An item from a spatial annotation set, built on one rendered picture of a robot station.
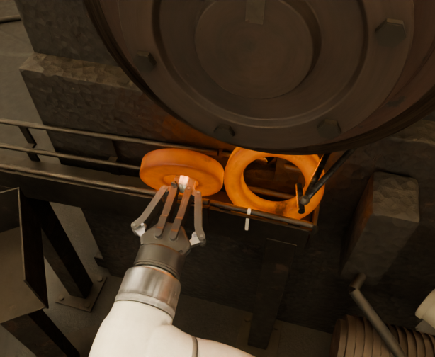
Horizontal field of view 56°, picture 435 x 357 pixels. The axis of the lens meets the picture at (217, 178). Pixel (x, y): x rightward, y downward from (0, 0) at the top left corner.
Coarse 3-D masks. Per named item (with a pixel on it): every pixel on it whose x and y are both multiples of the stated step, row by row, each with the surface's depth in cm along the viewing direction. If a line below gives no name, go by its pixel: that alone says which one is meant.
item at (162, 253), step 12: (168, 228) 68; (180, 228) 68; (144, 240) 66; (156, 240) 66; (168, 240) 66; (180, 240) 66; (144, 252) 63; (156, 252) 62; (168, 252) 62; (180, 252) 65; (144, 264) 62; (156, 264) 61; (168, 264) 62; (180, 264) 64
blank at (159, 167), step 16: (144, 160) 73; (160, 160) 70; (176, 160) 69; (192, 160) 69; (208, 160) 71; (144, 176) 75; (160, 176) 74; (192, 176) 73; (208, 176) 72; (208, 192) 79
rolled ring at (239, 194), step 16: (240, 160) 73; (288, 160) 71; (304, 160) 70; (224, 176) 76; (240, 176) 75; (304, 176) 73; (320, 176) 71; (240, 192) 77; (304, 192) 75; (320, 192) 73; (256, 208) 78; (272, 208) 78; (288, 208) 77
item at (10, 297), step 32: (0, 192) 78; (0, 224) 84; (32, 224) 81; (0, 256) 83; (32, 256) 75; (0, 288) 79; (32, 288) 70; (0, 320) 75; (32, 320) 92; (64, 352) 111
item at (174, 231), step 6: (186, 186) 72; (186, 192) 72; (186, 198) 71; (180, 204) 70; (186, 204) 70; (180, 210) 69; (186, 210) 70; (180, 216) 69; (186, 216) 71; (174, 222) 68; (180, 222) 67; (174, 228) 67; (174, 234) 66; (174, 240) 66
